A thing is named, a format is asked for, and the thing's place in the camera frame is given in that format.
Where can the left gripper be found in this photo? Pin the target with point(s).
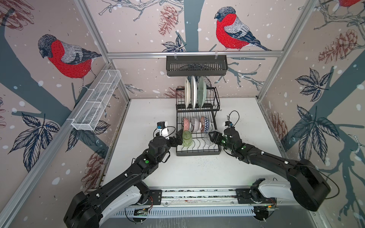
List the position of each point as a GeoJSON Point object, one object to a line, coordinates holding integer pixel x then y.
{"type": "Point", "coordinates": [179, 138]}

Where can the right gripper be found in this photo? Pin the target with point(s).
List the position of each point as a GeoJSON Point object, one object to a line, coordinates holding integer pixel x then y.
{"type": "Point", "coordinates": [219, 135]}

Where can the green glass tumbler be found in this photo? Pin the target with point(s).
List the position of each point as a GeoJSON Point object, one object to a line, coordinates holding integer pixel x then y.
{"type": "Point", "coordinates": [187, 139]}

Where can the blue zigzag patterned bowl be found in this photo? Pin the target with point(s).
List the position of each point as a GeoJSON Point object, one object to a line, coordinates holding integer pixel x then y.
{"type": "Point", "coordinates": [206, 124]}

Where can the clear glass tumbler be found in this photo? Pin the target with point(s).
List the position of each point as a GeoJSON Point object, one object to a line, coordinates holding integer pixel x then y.
{"type": "Point", "coordinates": [207, 140]}

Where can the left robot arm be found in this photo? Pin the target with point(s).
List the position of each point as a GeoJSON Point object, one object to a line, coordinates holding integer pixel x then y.
{"type": "Point", "coordinates": [93, 209]}

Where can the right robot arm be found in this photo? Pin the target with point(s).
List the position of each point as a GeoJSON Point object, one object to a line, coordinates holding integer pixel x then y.
{"type": "Point", "coordinates": [307, 184]}

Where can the black two-tier dish rack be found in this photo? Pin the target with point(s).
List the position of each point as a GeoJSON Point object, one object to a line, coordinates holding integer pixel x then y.
{"type": "Point", "coordinates": [209, 110]}

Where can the pink floral bowl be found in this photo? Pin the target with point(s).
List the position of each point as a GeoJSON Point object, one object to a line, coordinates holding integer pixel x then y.
{"type": "Point", "coordinates": [186, 124]}

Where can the cream plate left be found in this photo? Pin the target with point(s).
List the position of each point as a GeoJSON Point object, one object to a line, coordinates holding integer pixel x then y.
{"type": "Point", "coordinates": [187, 93]}

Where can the green plate right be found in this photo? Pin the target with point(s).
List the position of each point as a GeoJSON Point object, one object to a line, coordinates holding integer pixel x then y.
{"type": "Point", "coordinates": [202, 92]}

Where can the white plate middle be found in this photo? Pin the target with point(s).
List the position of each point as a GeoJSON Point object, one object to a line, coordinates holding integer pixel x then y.
{"type": "Point", "coordinates": [193, 92]}

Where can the aluminium top crossbar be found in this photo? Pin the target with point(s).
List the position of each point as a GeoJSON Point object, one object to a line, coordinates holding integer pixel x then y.
{"type": "Point", "coordinates": [229, 54]}

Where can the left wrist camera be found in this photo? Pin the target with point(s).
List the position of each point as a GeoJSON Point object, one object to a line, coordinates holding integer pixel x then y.
{"type": "Point", "coordinates": [162, 128]}

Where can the aluminium front rail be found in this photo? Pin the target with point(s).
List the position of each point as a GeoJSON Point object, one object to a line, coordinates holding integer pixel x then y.
{"type": "Point", "coordinates": [279, 191]}

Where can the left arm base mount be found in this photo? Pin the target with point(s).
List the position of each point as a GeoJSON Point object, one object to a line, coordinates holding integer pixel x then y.
{"type": "Point", "coordinates": [153, 197]}

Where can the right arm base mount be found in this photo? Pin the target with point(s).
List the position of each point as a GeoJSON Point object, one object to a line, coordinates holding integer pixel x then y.
{"type": "Point", "coordinates": [249, 196]}

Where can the black hanging wire shelf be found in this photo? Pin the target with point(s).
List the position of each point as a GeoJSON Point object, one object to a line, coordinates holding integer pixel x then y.
{"type": "Point", "coordinates": [184, 66]}

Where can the white mesh wall basket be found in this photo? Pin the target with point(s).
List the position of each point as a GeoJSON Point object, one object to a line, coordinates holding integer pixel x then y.
{"type": "Point", "coordinates": [92, 110]}

